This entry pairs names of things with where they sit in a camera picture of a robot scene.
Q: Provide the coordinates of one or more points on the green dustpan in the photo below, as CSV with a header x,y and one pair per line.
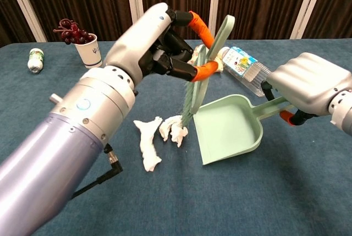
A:
x,y
228,131

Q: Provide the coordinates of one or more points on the clear plastic bottle blue label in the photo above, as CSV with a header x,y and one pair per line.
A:
x,y
242,65

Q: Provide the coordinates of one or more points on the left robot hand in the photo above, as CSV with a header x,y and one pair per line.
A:
x,y
137,40

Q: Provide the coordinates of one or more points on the green hand broom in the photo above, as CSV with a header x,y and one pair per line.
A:
x,y
199,93

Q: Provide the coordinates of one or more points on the red grape bunch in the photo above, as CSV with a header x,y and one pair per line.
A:
x,y
74,36

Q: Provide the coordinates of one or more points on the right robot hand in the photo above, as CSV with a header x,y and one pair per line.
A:
x,y
310,82

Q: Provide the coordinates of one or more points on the white paper cup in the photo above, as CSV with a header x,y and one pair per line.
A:
x,y
89,54

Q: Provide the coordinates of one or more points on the long white tissue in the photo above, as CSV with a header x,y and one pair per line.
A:
x,y
148,142

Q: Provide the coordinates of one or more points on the small white tissue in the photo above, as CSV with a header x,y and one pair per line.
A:
x,y
176,131

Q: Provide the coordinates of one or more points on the yellow snack bag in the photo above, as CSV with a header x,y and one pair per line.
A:
x,y
197,52

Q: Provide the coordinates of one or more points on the blue felt table cover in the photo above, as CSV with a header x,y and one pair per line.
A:
x,y
247,192

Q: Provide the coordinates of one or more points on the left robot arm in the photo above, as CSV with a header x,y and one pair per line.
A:
x,y
55,142

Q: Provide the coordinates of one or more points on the small white green-label bottle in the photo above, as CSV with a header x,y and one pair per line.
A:
x,y
35,61

